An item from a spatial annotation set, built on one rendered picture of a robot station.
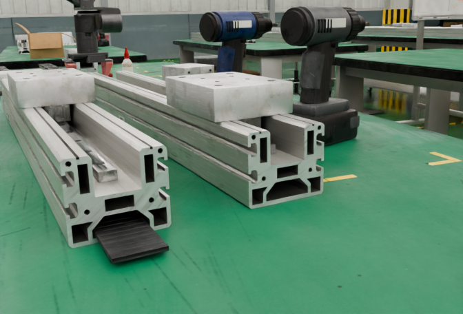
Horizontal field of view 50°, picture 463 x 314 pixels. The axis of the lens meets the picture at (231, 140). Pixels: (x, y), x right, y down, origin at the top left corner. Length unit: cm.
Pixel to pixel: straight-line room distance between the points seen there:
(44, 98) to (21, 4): 1141
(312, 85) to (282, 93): 18
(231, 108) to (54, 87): 30
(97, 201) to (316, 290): 21
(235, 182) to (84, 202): 18
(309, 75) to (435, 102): 249
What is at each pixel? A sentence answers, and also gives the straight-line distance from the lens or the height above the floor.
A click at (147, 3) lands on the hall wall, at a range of 1247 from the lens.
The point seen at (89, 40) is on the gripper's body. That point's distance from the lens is 145.
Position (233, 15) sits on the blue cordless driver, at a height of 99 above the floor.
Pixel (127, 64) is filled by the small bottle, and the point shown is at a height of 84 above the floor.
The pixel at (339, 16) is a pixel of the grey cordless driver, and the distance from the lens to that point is 82.
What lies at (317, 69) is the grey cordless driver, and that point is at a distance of 81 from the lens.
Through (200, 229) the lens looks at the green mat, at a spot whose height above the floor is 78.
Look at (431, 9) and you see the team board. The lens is 427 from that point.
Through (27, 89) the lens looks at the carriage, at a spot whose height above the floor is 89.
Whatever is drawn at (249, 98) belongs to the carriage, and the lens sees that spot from 60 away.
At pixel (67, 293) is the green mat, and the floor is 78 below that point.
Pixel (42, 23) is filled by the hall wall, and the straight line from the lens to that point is 1216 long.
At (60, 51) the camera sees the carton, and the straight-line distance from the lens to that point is 336.
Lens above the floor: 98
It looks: 13 degrees down
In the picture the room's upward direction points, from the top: 1 degrees counter-clockwise
